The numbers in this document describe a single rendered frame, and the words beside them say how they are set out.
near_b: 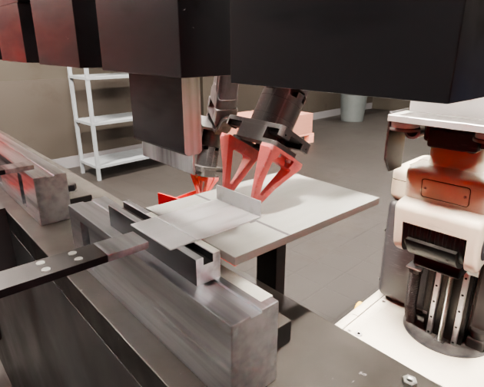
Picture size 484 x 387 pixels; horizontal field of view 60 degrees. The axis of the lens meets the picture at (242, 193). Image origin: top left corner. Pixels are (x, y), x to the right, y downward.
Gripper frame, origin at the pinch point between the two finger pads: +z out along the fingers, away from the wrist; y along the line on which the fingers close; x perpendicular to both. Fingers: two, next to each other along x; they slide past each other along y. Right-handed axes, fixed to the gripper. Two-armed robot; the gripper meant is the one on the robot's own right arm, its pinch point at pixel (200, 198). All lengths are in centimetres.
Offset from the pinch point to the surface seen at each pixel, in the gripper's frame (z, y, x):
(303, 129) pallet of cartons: -39, -390, -187
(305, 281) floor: 53, -115, -17
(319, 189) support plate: -13, 30, 48
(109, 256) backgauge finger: -5, 61, 42
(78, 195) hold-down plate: -1.0, 36.0, -2.1
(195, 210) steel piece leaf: -9, 47, 40
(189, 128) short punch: -19, 57, 47
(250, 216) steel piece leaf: -9, 44, 47
